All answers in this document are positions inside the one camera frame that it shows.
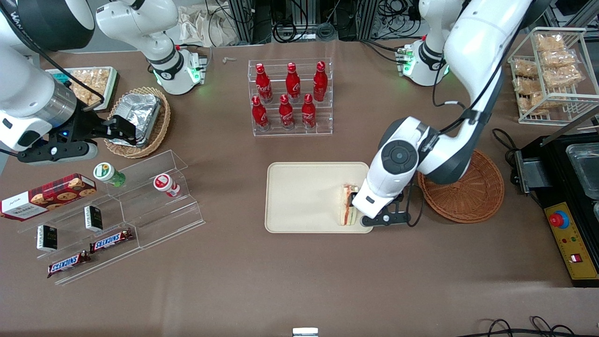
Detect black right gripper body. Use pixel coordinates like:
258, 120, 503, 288
49, 110, 110, 142

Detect triangle sandwich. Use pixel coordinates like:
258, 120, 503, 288
338, 183, 360, 227

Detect oval tan wicker basket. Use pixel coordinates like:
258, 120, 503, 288
104, 87, 171, 159

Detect white tray with teal rim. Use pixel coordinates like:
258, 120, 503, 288
46, 66, 119, 112

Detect cream rectangular plastic tray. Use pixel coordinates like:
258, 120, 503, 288
265, 162, 374, 234

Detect round brown wicker basket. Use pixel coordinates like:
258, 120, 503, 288
417, 149, 505, 224

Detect silver foil package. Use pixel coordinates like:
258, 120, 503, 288
109, 93, 162, 147

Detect green cap drink bottle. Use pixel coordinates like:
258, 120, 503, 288
93, 162, 126, 188

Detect bagged brown fried snacks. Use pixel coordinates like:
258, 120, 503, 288
66, 69, 110, 106

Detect red cap drink bottle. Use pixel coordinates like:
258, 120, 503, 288
153, 174, 181, 198

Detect red tartan cookie box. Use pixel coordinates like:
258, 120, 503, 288
0, 174, 97, 221

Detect small black chocolate box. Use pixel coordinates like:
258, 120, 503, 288
37, 225, 58, 253
84, 205, 103, 233

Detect clear acrylic bottle rack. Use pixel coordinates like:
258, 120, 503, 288
248, 58, 334, 137

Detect clear acrylic step shelf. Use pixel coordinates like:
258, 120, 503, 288
16, 150, 206, 286

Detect red cola bottle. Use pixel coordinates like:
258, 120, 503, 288
255, 63, 273, 103
313, 61, 327, 102
285, 62, 301, 103
251, 95, 270, 132
302, 93, 317, 129
279, 94, 295, 130

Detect Snickers chocolate bar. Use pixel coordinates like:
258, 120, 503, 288
47, 250, 92, 278
89, 228, 134, 254

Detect beige cloth bag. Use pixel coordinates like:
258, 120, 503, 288
177, 4, 240, 47

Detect black appliance housing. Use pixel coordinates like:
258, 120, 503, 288
522, 133, 599, 220

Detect bagged fried snack packet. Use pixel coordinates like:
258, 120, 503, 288
515, 77, 543, 94
541, 49, 577, 68
536, 34, 567, 51
543, 66, 584, 88
512, 59, 539, 78
519, 91, 562, 116

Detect yellow panel control box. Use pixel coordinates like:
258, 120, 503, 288
544, 201, 599, 287

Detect metal appliance pan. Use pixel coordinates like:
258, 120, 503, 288
565, 143, 599, 202

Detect grey wrist camera bar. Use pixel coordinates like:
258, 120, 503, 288
18, 139, 99, 165

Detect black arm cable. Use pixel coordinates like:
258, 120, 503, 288
431, 0, 534, 136

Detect black appliance cable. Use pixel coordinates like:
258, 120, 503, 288
491, 128, 521, 164

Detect black floor cable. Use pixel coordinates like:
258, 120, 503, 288
468, 316, 578, 337

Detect black coiled cable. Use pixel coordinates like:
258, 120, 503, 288
271, 19, 337, 44

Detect white wire rack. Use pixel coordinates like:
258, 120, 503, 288
508, 27, 599, 125

